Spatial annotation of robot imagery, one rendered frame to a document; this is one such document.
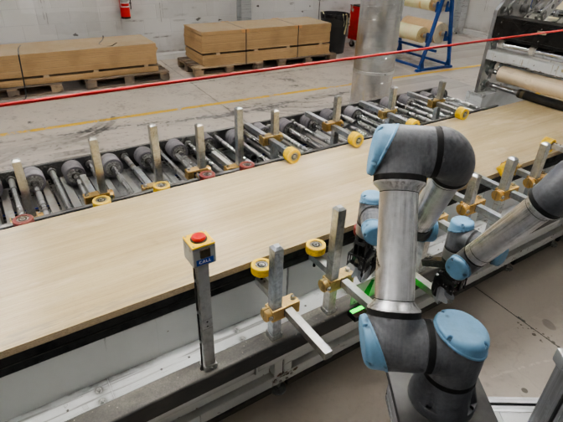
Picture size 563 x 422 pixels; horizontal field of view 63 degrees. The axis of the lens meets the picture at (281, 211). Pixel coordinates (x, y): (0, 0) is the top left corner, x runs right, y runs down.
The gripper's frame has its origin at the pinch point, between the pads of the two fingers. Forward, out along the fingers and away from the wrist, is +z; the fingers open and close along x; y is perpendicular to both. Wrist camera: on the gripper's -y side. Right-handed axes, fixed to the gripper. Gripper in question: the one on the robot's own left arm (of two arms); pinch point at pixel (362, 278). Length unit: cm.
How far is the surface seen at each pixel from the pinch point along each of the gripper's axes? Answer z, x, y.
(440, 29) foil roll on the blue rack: 30, -233, -715
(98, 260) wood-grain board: 1, -82, 52
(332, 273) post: 1.0, -10.4, 3.4
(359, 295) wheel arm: 5.6, 1.2, 2.9
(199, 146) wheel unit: -8, -114, -32
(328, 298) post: 13.2, -10.7, 3.4
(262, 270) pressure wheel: 0.8, -31.0, 18.1
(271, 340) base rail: 21.3, -19.4, 27.4
